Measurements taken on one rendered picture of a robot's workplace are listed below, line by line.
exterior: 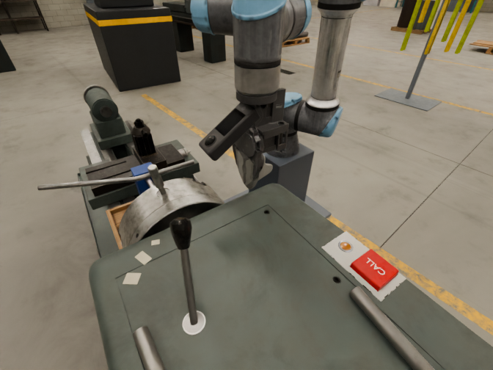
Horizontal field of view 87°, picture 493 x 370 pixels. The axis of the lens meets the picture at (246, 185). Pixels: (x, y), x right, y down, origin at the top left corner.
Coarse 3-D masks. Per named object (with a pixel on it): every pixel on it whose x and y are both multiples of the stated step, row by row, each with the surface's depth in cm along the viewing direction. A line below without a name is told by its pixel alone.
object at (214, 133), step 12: (240, 108) 46; (252, 108) 44; (228, 120) 46; (240, 120) 44; (252, 120) 45; (216, 132) 46; (228, 132) 44; (240, 132) 45; (204, 144) 45; (216, 144) 44; (228, 144) 45; (216, 156) 45
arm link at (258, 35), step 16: (240, 0) 34; (256, 0) 33; (272, 0) 34; (288, 0) 39; (240, 16) 35; (256, 16) 34; (272, 16) 35; (288, 16) 38; (240, 32) 37; (256, 32) 36; (272, 32) 36; (288, 32) 40; (240, 48) 38; (256, 48) 37; (272, 48) 37; (240, 64) 39; (256, 64) 38; (272, 64) 39
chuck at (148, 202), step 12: (168, 180) 72; (180, 180) 73; (192, 180) 76; (144, 192) 69; (156, 192) 68; (180, 192) 68; (192, 192) 69; (204, 192) 71; (132, 204) 69; (144, 204) 67; (156, 204) 65; (132, 216) 67; (144, 216) 64; (120, 228) 70; (132, 228) 65
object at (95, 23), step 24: (96, 0) 450; (120, 0) 441; (144, 0) 458; (96, 24) 441; (120, 24) 426; (144, 24) 444; (168, 24) 463; (120, 48) 445; (144, 48) 463; (168, 48) 484; (120, 72) 463; (144, 72) 484; (168, 72) 506
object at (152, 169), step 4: (152, 164) 63; (148, 168) 62; (152, 168) 62; (156, 168) 62; (152, 172) 62; (156, 172) 63; (152, 176) 63; (156, 176) 63; (160, 176) 64; (156, 180) 64; (160, 180) 64; (156, 184) 65; (160, 184) 65; (160, 188) 66; (160, 192) 67; (164, 192) 68
